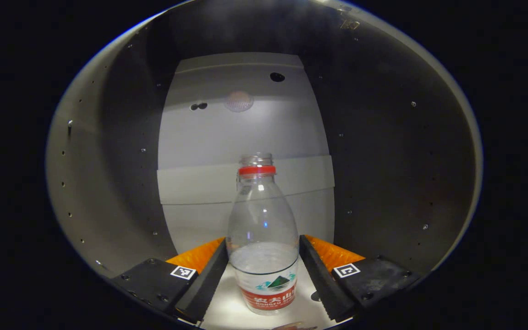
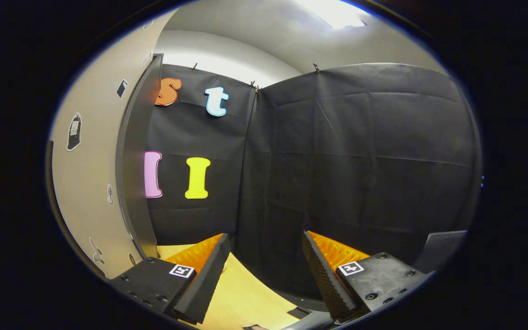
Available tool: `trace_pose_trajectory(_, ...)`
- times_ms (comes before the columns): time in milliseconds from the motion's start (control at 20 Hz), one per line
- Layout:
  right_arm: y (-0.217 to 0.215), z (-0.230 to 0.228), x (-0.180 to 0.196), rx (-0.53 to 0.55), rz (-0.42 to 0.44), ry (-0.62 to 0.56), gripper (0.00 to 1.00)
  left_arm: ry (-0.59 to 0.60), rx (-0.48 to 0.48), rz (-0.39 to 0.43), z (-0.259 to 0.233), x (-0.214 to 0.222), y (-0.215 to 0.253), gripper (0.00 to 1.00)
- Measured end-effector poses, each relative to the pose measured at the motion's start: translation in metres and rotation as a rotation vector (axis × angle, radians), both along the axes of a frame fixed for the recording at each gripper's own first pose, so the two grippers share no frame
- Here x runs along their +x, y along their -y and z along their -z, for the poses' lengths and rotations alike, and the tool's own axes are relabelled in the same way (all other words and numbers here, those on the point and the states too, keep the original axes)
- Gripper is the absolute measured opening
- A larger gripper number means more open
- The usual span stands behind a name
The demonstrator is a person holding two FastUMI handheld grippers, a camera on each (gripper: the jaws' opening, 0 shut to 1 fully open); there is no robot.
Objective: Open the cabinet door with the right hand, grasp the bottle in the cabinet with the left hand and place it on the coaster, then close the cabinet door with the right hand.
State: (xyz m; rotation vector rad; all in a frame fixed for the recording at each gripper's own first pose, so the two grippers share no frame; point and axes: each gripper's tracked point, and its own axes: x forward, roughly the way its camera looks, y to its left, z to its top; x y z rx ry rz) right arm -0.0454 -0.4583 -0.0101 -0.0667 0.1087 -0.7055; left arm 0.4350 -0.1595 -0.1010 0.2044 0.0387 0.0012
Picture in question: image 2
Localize grey chair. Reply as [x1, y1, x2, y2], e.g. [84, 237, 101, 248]
[412, 230, 469, 275]

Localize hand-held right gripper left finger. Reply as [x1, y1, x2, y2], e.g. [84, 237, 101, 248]
[108, 233, 235, 325]

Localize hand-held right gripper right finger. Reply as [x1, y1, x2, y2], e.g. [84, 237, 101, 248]
[302, 231, 429, 321]

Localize long ceiling light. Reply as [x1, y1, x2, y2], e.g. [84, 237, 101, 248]
[293, 0, 368, 29]

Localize black backdrop cloth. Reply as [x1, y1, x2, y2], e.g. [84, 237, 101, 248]
[144, 62, 483, 301]

